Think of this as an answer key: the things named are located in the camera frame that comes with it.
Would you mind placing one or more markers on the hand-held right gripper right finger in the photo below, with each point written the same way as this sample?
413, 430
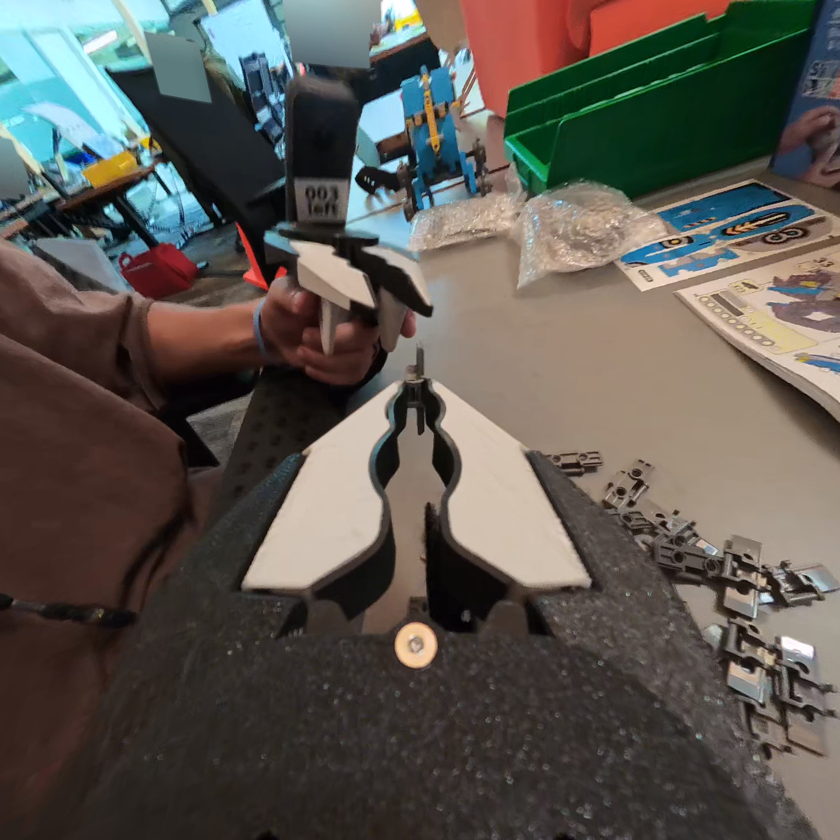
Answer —
518, 512

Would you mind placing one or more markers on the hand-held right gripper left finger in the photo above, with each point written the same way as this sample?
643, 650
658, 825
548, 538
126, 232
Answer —
315, 512

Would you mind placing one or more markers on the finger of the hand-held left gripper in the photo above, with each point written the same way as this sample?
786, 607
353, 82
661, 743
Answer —
328, 272
392, 328

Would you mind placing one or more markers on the single grey track piece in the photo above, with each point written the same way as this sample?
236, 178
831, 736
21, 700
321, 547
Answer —
417, 390

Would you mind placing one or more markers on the pile of grey track links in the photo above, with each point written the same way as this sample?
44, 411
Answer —
741, 577

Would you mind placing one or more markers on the person's left forearm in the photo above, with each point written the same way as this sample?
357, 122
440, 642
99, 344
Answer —
197, 334

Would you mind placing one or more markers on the grey desk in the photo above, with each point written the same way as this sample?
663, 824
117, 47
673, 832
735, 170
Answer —
590, 394

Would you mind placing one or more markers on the person's left hand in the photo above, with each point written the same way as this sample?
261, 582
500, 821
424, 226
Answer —
295, 328

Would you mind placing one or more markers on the blue wristband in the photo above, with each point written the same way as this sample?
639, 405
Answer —
261, 328

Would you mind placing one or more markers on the black perforated foam pad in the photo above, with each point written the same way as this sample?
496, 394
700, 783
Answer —
275, 420

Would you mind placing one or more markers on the blue brick model vehicle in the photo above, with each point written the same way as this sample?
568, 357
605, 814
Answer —
439, 138

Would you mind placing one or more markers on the clear bag of small parts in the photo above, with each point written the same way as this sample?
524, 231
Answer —
459, 223
584, 229

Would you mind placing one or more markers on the red bag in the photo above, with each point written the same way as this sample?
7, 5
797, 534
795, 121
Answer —
157, 272

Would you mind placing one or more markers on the yellow bin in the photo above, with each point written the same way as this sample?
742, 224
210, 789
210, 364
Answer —
108, 169

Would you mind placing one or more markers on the open instruction booklet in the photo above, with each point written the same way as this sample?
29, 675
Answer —
774, 328

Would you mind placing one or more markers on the green plastic bin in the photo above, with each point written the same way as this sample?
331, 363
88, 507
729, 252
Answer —
656, 131

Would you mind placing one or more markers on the blue sticker sheet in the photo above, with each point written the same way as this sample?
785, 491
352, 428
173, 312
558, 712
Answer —
722, 229

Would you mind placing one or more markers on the printed toy set box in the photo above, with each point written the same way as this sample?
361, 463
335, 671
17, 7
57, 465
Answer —
810, 98

